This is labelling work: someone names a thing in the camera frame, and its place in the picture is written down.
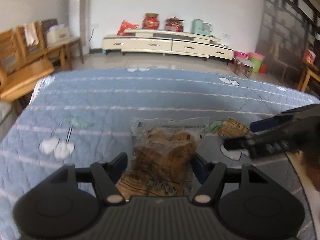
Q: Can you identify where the pink basin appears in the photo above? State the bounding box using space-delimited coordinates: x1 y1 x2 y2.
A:
234 51 249 59

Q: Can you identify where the cream TV cabinet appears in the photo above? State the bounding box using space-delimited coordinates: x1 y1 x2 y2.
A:
102 29 234 61

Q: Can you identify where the wooden chair with towel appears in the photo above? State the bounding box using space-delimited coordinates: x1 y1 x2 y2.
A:
15 21 68 70

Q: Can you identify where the red plastic bag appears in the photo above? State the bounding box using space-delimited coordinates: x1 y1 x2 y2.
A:
117 20 139 36

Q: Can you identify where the white standing air conditioner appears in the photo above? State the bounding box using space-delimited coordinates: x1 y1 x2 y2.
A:
68 0 91 55

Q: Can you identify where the mint green kitchen appliance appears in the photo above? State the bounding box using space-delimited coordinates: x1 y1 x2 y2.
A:
191 19 213 37

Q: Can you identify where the wooden chair with box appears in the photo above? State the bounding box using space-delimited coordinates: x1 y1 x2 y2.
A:
40 18 84 68

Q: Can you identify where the clear bag of brown cookies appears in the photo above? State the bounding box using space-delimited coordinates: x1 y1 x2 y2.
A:
116 117 209 200

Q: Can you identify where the white cardboard box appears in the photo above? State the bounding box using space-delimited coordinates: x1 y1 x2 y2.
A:
46 24 71 44

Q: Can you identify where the red round jar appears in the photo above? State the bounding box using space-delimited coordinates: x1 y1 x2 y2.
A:
143 12 159 29

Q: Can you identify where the near wooden chair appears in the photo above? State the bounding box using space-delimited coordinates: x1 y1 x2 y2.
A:
1 29 54 102

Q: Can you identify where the white towel on chair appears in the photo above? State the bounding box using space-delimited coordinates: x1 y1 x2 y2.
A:
23 22 39 46

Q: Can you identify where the small golden cracker packet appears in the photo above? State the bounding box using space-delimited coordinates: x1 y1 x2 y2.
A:
204 118 249 139

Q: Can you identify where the dark wooden shelf divider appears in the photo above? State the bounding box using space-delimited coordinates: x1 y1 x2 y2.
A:
255 0 319 84

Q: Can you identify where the small wooden stool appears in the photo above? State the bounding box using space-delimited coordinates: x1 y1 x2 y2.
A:
233 56 254 78

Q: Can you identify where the blue quilted table cover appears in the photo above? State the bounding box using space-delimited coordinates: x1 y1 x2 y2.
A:
1 69 318 239

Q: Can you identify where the grey sofa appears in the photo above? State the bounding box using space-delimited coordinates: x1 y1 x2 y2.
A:
0 101 17 141

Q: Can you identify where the wooden side table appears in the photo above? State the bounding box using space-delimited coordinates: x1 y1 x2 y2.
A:
297 61 320 93

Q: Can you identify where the small red bucket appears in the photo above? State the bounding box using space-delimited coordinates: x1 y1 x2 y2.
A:
259 64 267 74

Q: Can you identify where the green bucket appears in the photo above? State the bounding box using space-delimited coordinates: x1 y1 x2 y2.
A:
249 56 264 73

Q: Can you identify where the red pavilion gift box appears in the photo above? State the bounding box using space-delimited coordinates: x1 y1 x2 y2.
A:
164 17 184 32

